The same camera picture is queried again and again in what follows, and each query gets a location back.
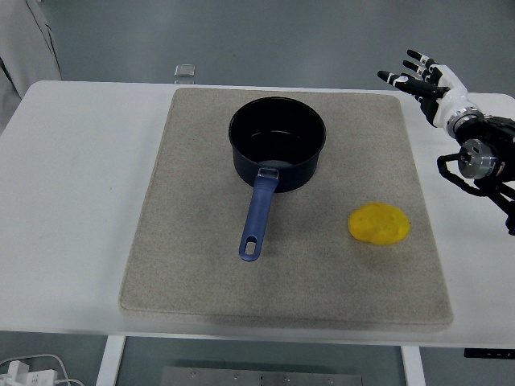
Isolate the white and black hand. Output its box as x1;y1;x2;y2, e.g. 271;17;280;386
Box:
377;49;470;129

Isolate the yellow potato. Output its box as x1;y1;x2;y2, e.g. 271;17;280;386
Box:
348;202;412;246

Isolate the black table control panel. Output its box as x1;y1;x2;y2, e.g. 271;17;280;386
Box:
463;347;509;359

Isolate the small clear square block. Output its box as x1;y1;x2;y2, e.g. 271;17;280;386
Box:
174;64;197;84

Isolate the white table leg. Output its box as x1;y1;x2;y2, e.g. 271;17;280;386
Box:
400;345;426;386
95;335;127;386

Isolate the beige fabric mat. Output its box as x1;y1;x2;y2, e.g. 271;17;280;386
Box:
117;87;455;331

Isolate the person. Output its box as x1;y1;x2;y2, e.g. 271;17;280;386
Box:
0;0;63;136

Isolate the white power strip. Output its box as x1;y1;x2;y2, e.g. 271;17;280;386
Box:
0;360;57;386

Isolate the blue pot with handle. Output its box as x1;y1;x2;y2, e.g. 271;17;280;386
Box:
228;96;328;263

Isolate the white cable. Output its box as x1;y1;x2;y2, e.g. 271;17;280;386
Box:
0;353;84;386

